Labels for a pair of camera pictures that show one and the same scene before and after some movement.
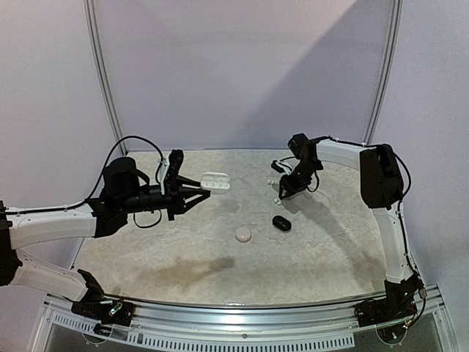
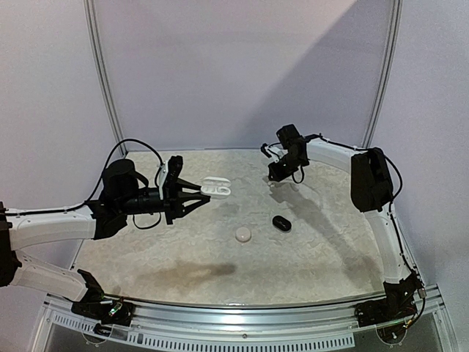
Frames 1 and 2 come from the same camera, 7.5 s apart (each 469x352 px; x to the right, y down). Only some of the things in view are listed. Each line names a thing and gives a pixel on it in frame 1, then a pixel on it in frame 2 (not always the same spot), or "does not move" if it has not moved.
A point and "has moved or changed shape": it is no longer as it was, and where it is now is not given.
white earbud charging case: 217,182 has moved or changed shape
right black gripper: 295,178 → 278,171
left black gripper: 175,196 does not move
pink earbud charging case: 243,235 does not move
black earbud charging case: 281,223 does not move
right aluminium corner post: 393,53 does not move
